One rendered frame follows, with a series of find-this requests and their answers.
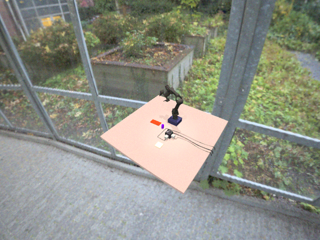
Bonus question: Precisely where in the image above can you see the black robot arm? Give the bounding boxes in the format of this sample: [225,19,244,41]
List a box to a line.
[165,85,184,120]

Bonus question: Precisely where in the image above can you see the orange flat rectangular pad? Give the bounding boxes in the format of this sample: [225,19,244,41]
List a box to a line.
[150,119,161,126]

